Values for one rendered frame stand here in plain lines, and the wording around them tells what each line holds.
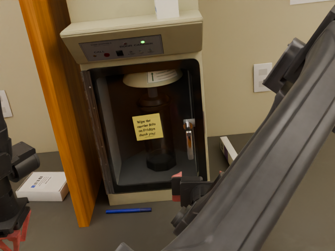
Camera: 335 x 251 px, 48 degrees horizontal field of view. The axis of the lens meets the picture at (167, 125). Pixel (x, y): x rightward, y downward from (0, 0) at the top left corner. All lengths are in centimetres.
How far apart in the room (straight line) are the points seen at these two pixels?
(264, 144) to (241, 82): 121
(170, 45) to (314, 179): 66
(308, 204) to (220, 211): 93
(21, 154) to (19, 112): 81
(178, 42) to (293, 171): 66
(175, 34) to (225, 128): 75
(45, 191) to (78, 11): 61
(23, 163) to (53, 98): 21
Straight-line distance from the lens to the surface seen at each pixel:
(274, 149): 29
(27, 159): 84
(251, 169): 28
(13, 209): 85
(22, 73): 155
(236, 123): 156
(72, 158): 104
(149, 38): 89
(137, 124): 104
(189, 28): 87
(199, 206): 65
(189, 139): 101
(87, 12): 98
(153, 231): 109
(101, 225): 115
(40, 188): 133
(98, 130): 107
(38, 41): 93
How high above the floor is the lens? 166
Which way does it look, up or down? 26 degrees down
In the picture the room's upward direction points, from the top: 7 degrees counter-clockwise
